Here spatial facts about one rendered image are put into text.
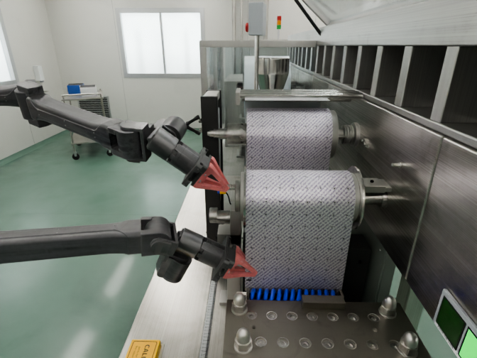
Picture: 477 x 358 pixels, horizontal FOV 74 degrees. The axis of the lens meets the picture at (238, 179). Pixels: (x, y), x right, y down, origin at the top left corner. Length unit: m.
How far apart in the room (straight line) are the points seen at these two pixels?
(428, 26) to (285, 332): 0.65
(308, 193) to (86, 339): 1.80
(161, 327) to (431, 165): 0.73
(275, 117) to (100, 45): 5.98
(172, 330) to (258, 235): 0.36
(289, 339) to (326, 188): 0.32
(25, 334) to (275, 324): 1.90
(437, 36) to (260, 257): 0.55
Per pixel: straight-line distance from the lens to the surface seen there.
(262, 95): 0.92
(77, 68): 6.96
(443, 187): 0.61
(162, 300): 1.00
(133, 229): 0.70
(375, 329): 0.79
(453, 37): 0.65
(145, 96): 6.54
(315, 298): 0.79
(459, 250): 0.59
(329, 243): 0.76
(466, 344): 0.60
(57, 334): 2.35
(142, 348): 0.87
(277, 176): 0.71
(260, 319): 0.75
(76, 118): 0.84
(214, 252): 0.73
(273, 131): 0.88
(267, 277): 0.80
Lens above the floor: 1.58
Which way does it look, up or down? 23 degrees down
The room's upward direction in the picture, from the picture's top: straight up
